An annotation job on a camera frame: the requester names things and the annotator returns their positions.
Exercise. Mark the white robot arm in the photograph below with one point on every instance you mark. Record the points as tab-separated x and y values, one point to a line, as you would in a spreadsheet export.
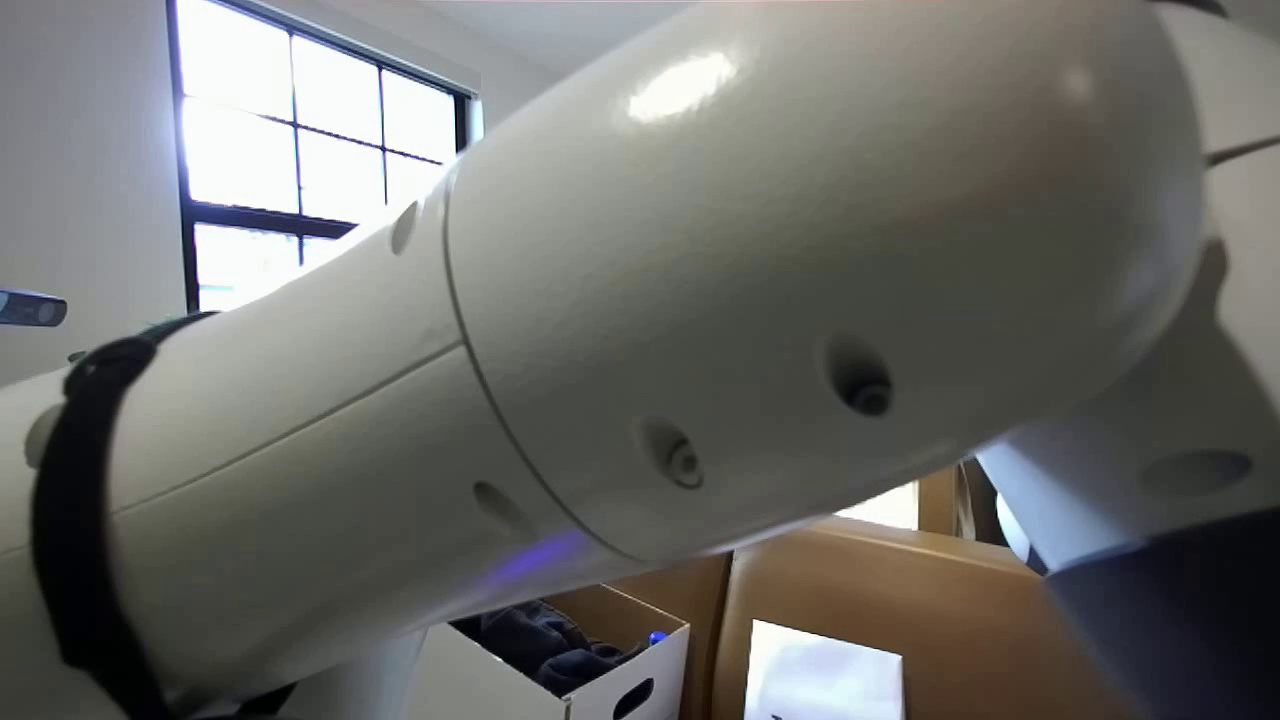
730	279

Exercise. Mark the dark navy clothing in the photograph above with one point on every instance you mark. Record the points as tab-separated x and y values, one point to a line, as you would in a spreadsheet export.
544	645

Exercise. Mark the white paper sheet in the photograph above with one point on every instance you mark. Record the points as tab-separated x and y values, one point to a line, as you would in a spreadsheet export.
817	678

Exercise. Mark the wooden bed with white bedding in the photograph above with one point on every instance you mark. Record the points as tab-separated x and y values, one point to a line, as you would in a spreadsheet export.
952	502

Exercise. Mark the white cardboard box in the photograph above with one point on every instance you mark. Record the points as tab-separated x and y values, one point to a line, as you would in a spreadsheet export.
463	683

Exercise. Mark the black framed window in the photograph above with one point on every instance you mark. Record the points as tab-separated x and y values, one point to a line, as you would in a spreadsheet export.
291	138

